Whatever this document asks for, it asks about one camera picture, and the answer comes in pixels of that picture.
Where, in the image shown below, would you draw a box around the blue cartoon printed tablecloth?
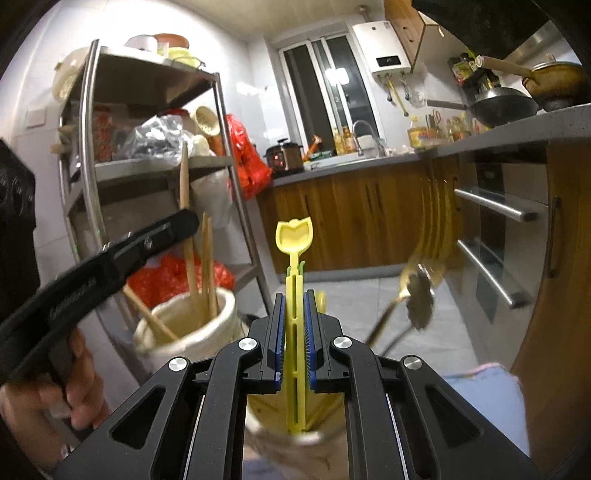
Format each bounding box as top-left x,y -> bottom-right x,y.
240,361 -> 532,480

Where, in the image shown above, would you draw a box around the white pot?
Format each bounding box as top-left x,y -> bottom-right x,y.
124,34 -> 160,54

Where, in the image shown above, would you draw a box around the amber bottle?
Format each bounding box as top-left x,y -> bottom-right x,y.
332,126 -> 358,155

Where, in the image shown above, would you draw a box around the cream colander ladle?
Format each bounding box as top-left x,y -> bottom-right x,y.
194,106 -> 222,139

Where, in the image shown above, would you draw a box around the black range hood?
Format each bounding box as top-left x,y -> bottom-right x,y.
413,0 -> 568,61

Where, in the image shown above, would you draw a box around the crumpled red plastic bag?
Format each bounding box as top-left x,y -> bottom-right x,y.
127,251 -> 236,308

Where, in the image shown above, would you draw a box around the cream ceramic utensil holder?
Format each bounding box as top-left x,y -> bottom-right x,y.
133,285 -> 349,480

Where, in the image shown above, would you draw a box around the dark pressure cooker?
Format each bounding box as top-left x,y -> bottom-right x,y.
263,138 -> 305,178

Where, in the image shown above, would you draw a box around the person's left hand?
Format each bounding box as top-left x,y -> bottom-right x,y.
0,330 -> 108,462

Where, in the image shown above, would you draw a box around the wooden wall cabinet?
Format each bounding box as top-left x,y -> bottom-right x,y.
384,0 -> 441,75

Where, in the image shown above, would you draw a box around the metal sink faucet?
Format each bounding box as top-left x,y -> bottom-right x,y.
352,120 -> 386,158

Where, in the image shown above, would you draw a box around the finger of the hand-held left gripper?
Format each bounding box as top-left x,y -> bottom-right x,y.
102,209 -> 201,283

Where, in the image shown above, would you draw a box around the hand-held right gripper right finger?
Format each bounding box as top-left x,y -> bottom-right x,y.
304,290 -> 541,480

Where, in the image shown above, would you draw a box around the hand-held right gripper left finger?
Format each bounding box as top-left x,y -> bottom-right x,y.
58,292 -> 286,480

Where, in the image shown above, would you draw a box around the red printed food package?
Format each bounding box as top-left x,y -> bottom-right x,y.
90,105 -> 134,162

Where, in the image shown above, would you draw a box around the wooden cabinet door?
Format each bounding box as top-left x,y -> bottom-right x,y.
508,134 -> 591,402

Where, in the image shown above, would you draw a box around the hanging red plastic bag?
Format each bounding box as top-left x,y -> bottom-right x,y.
225,113 -> 273,201

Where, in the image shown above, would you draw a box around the yellow oil bottle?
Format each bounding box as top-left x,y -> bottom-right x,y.
407,115 -> 437,149

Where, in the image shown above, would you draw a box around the gold metal fork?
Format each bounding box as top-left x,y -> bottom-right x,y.
364,175 -> 458,347

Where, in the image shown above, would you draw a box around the white water heater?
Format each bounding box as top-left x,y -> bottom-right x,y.
352,21 -> 413,77

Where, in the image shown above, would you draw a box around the yellow-green plastic basket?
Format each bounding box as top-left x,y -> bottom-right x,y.
167,46 -> 206,70

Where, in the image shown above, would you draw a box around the kitchen window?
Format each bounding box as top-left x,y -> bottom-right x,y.
277,32 -> 386,153

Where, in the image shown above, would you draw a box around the lidded pot wooden handle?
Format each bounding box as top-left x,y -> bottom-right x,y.
475,54 -> 587,112

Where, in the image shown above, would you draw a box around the metal shelf rack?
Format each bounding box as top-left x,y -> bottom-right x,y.
55,39 -> 274,384

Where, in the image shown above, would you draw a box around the brown bowl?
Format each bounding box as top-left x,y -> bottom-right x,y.
154,32 -> 190,51

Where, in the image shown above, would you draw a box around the yellow plastic tulip spoon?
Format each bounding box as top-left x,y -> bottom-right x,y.
274,217 -> 315,435

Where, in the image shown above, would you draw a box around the clear plastic bag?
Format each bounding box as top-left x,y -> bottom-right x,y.
122,115 -> 195,164

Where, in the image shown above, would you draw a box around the black wok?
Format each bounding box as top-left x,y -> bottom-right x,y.
426,87 -> 541,129

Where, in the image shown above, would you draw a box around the grey kitchen countertop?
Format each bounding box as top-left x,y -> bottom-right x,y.
272,104 -> 591,188

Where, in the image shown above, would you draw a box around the silver flower spoon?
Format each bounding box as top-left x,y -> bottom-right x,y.
375,262 -> 438,357

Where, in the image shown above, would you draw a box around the wooden base cabinets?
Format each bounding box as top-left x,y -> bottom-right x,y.
256,159 -> 462,280

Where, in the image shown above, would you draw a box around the cream plastic basin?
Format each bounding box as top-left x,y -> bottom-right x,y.
51,46 -> 90,103

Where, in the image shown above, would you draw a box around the white plastic bag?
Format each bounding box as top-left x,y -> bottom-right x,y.
191,168 -> 234,229

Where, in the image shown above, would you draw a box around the built-in steel oven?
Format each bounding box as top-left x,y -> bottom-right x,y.
450,161 -> 552,324

